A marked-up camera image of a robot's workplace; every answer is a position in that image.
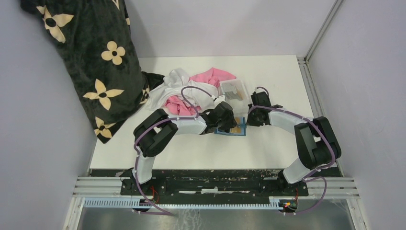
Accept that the gold credit card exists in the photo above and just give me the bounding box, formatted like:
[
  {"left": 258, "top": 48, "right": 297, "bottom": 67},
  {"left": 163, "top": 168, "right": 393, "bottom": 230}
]
[{"left": 229, "top": 117, "right": 244, "bottom": 134}]

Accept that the blue leather card holder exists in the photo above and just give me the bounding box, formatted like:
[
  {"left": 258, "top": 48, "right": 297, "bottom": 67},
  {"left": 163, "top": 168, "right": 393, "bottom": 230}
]
[{"left": 214, "top": 117, "right": 247, "bottom": 136}]

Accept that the stack of credit cards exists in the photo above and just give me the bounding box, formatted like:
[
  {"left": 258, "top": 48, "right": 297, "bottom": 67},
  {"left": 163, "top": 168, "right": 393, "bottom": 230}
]
[{"left": 224, "top": 90, "right": 244, "bottom": 101}]

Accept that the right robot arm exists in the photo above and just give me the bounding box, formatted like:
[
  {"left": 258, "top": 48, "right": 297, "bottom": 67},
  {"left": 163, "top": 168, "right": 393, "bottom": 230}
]
[{"left": 247, "top": 92, "right": 342, "bottom": 196}]

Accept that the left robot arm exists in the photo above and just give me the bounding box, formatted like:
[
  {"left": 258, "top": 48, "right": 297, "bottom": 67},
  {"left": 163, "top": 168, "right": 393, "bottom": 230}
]
[{"left": 132, "top": 102, "right": 237, "bottom": 195}]

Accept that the clear plastic tray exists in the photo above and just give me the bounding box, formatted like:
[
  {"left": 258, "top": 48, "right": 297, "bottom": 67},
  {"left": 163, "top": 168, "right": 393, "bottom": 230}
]
[{"left": 219, "top": 79, "right": 250, "bottom": 116}]

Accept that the pink cloth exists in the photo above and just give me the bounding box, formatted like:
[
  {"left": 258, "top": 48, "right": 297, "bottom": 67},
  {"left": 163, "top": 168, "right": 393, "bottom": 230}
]
[{"left": 163, "top": 68, "right": 236, "bottom": 116}]

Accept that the white cloth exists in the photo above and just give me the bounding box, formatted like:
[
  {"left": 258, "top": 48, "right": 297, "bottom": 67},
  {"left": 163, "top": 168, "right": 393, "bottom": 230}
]
[{"left": 146, "top": 68, "right": 218, "bottom": 115}]

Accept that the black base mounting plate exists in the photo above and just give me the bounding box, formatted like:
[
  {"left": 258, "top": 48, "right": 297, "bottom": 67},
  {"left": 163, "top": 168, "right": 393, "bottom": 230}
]
[{"left": 120, "top": 169, "right": 309, "bottom": 206}]

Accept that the black floral blanket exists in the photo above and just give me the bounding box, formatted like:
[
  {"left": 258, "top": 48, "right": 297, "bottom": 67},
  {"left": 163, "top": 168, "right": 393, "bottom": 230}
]
[{"left": 20, "top": 0, "right": 163, "bottom": 143}]

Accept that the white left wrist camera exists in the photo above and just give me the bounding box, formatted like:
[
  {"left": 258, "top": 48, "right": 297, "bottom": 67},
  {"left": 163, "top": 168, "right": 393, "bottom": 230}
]
[{"left": 214, "top": 95, "right": 226, "bottom": 107}]

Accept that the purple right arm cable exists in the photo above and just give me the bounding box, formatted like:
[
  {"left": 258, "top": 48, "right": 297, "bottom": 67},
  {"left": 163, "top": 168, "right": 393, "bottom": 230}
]
[{"left": 247, "top": 86, "right": 336, "bottom": 215}]

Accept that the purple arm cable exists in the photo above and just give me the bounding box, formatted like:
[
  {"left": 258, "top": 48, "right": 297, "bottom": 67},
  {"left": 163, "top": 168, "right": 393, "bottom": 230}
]
[
  {"left": 247, "top": 86, "right": 336, "bottom": 215},
  {"left": 133, "top": 85, "right": 219, "bottom": 217}
]

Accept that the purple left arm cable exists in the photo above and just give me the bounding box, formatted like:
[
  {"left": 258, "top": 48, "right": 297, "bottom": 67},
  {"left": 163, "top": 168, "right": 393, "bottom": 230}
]
[{"left": 133, "top": 85, "right": 219, "bottom": 217}]

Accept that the aluminium frame rail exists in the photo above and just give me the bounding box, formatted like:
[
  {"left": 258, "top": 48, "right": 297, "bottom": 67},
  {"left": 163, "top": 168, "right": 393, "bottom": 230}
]
[{"left": 63, "top": 177, "right": 368, "bottom": 230}]

